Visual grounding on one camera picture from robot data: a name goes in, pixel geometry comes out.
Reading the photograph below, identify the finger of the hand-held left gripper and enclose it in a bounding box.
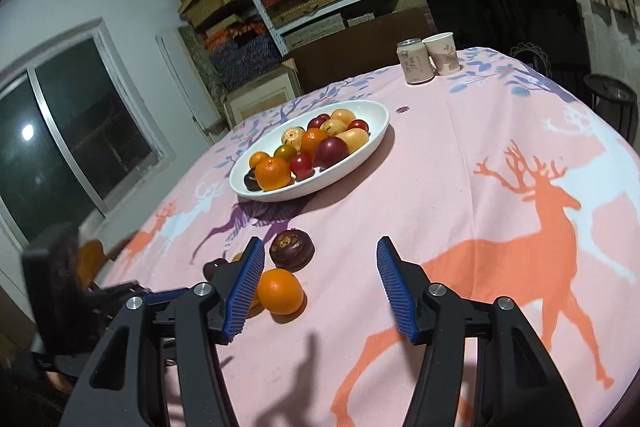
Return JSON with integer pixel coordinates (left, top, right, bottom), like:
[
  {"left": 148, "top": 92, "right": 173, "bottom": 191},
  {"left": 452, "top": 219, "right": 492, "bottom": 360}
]
[{"left": 90, "top": 281, "right": 188, "bottom": 315}]

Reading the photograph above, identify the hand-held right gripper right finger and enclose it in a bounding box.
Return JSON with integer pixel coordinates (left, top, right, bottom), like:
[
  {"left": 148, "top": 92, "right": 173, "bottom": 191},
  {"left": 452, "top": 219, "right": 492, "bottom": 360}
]
[{"left": 376, "top": 236, "right": 583, "bottom": 427}]

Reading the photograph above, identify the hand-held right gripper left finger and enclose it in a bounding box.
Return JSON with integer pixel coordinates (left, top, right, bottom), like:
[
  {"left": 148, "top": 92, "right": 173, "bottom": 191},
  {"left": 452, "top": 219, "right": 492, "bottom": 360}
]
[{"left": 60, "top": 237, "right": 266, "bottom": 427}]

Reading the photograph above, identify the dark red plum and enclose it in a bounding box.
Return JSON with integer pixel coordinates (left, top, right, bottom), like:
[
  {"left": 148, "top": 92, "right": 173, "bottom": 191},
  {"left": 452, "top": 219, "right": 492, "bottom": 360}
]
[{"left": 313, "top": 136, "right": 349, "bottom": 170}]

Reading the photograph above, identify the large yellow-orange orange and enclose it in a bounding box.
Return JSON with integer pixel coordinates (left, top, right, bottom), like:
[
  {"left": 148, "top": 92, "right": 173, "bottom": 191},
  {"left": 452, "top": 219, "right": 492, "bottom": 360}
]
[{"left": 300, "top": 128, "right": 329, "bottom": 154}]

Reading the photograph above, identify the white oval plate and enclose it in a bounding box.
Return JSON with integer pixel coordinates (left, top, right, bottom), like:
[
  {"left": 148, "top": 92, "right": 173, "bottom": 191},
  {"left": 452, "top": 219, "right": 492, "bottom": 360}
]
[{"left": 229, "top": 100, "right": 390, "bottom": 202}]

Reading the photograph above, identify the dark purple plum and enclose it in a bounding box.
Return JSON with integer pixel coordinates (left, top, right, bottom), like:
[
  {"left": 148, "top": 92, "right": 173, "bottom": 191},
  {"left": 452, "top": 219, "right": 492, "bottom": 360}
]
[{"left": 203, "top": 258, "right": 228, "bottom": 282}]

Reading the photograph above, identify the dark brown mangosteen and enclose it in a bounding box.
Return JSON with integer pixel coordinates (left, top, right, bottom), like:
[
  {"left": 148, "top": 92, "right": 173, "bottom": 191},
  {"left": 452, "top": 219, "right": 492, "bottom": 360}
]
[{"left": 269, "top": 229, "right": 315, "bottom": 272}]

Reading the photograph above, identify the pink deer print tablecloth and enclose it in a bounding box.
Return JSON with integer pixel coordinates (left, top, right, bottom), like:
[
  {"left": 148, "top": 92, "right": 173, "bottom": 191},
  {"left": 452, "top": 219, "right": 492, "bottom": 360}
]
[{"left": 92, "top": 47, "right": 640, "bottom": 427}]

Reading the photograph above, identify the sliding glass window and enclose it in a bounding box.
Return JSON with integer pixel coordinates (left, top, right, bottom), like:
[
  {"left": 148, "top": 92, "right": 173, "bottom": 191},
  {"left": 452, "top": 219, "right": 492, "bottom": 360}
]
[{"left": 0, "top": 19, "right": 173, "bottom": 248}]

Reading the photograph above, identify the beige framed panel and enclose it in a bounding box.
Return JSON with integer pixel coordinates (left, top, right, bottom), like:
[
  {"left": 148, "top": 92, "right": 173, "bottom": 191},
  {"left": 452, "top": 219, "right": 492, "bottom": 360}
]
[{"left": 222, "top": 57, "right": 301, "bottom": 128}]

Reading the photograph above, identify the beige drink can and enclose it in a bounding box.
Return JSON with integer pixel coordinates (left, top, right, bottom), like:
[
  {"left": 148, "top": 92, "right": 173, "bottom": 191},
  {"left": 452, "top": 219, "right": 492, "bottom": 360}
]
[{"left": 396, "top": 38, "right": 435, "bottom": 85}]

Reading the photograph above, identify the stack of blue patterned boxes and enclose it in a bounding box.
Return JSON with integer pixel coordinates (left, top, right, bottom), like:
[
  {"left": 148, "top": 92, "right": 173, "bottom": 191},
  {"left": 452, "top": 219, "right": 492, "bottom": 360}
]
[{"left": 202, "top": 19, "right": 283, "bottom": 92}]

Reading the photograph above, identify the paper cup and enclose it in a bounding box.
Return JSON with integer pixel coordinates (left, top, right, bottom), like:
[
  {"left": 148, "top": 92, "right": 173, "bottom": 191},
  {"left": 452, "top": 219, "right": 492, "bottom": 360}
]
[{"left": 422, "top": 32, "right": 461, "bottom": 76}]

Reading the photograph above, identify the brown board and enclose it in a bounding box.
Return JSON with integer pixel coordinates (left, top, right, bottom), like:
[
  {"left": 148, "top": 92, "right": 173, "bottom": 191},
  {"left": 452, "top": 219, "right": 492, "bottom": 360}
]
[{"left": 290, "top": 9, "right": 433, "bottom": 94}]

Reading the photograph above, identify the black round stool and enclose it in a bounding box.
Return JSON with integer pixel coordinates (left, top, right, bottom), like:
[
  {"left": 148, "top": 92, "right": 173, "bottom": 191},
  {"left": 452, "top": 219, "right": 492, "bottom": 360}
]
[{"left": 582, "top": 73, "right": 640, "bottom": 142}]

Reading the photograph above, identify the black panel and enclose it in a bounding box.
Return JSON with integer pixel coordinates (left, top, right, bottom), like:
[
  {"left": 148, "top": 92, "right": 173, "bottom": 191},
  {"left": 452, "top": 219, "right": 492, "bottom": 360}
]
[{"left": 426, "top": 0, "right": 593, "bottom": 75}]

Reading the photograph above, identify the black wire basket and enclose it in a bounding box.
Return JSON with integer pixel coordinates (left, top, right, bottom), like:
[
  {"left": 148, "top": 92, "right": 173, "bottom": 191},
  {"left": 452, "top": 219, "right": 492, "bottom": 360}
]
[{"left": 509, "top": 42, "right": 551, "bottom": 75}]

